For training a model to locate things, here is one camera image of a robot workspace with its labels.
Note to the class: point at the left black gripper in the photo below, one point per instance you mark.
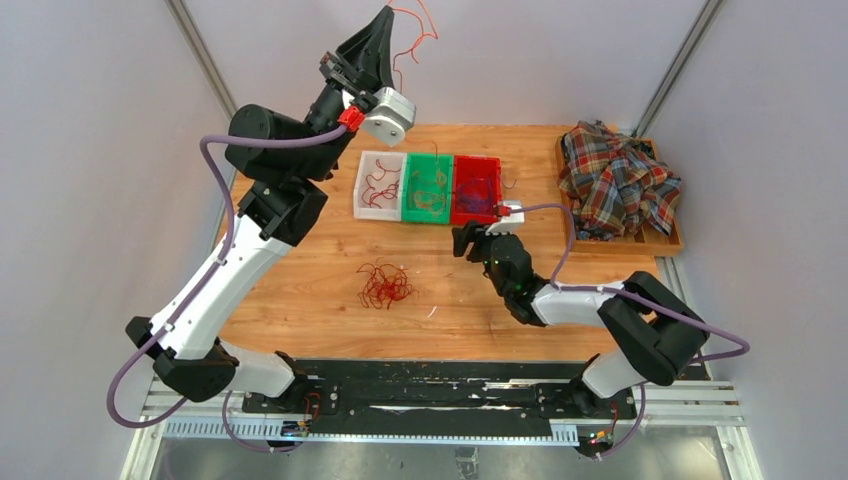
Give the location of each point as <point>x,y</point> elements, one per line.
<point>370,52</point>

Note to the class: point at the green plastic bin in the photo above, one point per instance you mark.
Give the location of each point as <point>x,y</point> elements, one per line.
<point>427,189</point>

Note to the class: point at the plaid cloth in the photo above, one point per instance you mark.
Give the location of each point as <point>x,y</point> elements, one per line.
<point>615,183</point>

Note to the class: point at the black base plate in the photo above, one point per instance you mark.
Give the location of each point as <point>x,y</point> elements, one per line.
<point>441,398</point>

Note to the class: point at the red plastic bin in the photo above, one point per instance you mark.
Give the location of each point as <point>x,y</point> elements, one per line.
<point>476,189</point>

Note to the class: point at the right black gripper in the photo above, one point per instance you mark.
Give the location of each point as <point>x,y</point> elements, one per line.
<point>471,233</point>

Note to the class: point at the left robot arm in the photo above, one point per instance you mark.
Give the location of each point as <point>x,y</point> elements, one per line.
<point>286,160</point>

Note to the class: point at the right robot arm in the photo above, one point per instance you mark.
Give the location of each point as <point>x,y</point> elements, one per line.
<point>656,335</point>

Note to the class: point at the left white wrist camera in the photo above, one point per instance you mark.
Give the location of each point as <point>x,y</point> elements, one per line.
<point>392,117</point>

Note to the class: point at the white plastic bin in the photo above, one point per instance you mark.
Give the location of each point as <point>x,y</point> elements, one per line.
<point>379,186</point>

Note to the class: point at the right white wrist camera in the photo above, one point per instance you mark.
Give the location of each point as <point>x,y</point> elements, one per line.
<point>509,217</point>

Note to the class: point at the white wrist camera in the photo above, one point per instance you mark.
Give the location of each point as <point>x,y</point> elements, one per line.
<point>509,217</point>
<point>392,117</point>

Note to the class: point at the aluminium frame rail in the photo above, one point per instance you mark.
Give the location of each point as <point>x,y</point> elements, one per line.
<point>692,429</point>

